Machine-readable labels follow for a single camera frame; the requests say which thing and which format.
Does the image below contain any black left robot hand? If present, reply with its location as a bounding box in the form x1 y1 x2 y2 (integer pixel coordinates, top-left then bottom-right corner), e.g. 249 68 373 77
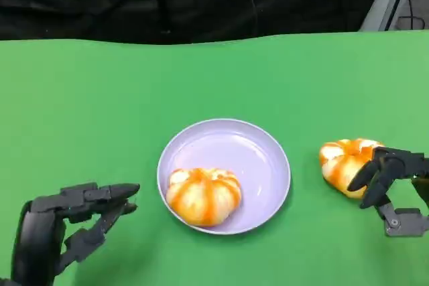
9 182 141 286

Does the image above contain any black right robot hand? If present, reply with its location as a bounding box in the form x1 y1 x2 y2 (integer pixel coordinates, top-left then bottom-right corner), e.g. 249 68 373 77
347 146 429 237

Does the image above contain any orange and white bread roll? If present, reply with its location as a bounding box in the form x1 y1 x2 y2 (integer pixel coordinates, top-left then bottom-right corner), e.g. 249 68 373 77
166 167 243 228
318 137 385 199

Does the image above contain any lilac round plate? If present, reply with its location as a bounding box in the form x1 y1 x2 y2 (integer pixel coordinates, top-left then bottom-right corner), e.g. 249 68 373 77
156 118 291 235

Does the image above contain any green table cloth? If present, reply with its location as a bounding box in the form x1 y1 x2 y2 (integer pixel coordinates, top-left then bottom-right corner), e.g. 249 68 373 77
0 28 429 286

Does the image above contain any black backdrop curtain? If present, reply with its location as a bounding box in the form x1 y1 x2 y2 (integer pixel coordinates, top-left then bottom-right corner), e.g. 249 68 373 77
0 0 389 45

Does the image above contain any black floor cable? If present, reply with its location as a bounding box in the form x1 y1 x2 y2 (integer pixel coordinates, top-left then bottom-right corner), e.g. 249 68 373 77
397 0 426 29

